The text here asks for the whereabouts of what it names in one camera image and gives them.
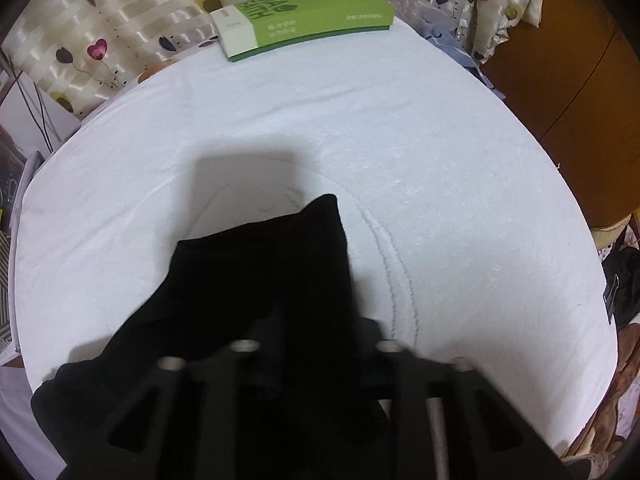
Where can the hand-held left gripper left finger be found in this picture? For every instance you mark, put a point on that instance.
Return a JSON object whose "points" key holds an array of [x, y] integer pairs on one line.
{"points": [[210, 385]]}

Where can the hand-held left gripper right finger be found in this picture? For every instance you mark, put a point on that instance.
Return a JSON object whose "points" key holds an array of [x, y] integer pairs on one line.
{"points": [[410, 385]]}

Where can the black pants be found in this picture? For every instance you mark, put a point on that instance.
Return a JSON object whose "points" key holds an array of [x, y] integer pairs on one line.
{"points": [[280, 270]]}

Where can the brown blanket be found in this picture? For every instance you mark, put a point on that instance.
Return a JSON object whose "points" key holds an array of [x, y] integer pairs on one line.
{"points": [[615, 400]]}

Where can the dark cloth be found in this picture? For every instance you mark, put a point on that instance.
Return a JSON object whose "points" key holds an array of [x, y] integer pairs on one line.
{"points": [[627, 280]]}

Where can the white towel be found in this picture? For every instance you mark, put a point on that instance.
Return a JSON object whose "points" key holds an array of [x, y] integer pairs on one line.
{"points": [[350, 135]]}

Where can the clear plastic bag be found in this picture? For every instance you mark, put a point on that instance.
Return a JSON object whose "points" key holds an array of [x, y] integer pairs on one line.
{"points": [[450, 42]]}

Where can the green and white box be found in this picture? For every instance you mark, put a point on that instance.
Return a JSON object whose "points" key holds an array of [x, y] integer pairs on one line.
{"points": [[310, 15]]}

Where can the heart print curtain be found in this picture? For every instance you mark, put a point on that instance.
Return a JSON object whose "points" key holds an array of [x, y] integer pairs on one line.
{"points": [[125, 10]]}

